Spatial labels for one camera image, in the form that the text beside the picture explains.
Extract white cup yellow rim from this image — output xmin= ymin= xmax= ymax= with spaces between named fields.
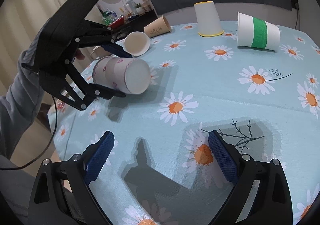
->
xmin=194 ymin=1 xmax=224 ymax=37

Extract green plastic bottle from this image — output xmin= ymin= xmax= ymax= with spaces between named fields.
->
xmin=102 ymin=10 xmax=113 ymax=26

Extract person's left hand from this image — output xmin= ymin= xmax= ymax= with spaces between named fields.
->
xmin=75 ymin=49 xmax=86 ymax=60

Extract beige curtain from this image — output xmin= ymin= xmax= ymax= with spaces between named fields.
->
xmin=1 ymin=0 xmax=67 ymax=94

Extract black side shelf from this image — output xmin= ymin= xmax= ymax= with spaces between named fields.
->
xmin=112 ymin=10 xmax=157 ymax=41

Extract daisy print blue tablecloth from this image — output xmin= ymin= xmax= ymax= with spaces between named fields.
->
xmin=48 ymin=21 xmax=319 ymax=224

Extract grey sleeved left forearm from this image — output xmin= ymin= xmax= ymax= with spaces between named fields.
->
xmin=1 ymin=51 xmax=44 ymax=159

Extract orange banded white paper cup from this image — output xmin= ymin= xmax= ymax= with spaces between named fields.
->
xmin=124 ymin=32 xmax=150 ymax=57

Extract red bowl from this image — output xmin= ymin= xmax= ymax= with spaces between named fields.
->
xmin=109 ymin=18 xmax=125 ymax=29

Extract white paper cup pink hearts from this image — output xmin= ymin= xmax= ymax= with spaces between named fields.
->
xmin=92 ymin=57 xmax=151 ymax=94

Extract brown kraft paper cup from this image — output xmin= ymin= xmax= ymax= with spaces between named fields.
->
xmin=144 ymin=16 xmax=171 ymax=38

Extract beige ceramic mug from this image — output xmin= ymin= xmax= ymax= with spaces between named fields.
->
xmin=90 ymin=46 xmax=111 ymax=60

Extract black cable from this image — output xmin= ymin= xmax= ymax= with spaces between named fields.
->
xmin=0 ymin=94 xmax=59 ymax=171

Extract green banded white paper cup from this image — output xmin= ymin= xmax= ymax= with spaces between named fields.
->
xmin=238 ymin=12 xmax=280 ymax=51

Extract small potted plant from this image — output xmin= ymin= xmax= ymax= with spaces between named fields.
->
xmin=136 ymin=3 xmax=145 ymax=15

